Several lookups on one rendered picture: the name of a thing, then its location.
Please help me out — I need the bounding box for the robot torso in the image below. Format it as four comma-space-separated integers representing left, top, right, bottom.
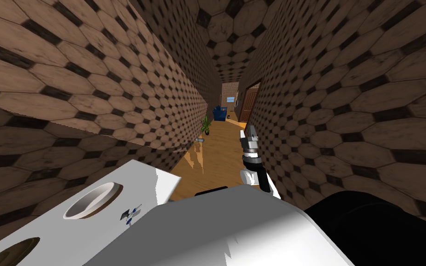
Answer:
81, 184, 356, 266

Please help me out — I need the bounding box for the blue armchair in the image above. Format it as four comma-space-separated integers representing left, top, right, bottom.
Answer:
213, 105, 229, 122

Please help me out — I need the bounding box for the small chrome and blue faucet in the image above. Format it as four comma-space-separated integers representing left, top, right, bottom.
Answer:
120, 204, 142, 226

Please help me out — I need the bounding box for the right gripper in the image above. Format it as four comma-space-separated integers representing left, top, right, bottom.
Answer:
239, 125, 260, 151

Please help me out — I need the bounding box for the brown panelled door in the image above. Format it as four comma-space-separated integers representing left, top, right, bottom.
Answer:
239, 84, 261, 125

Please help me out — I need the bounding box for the green potted plant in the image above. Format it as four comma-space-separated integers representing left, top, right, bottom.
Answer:
200, 116, 213, 136

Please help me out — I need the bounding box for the white vanity with round sinks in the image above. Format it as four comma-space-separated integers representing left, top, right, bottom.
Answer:
0, 158, 183, 266

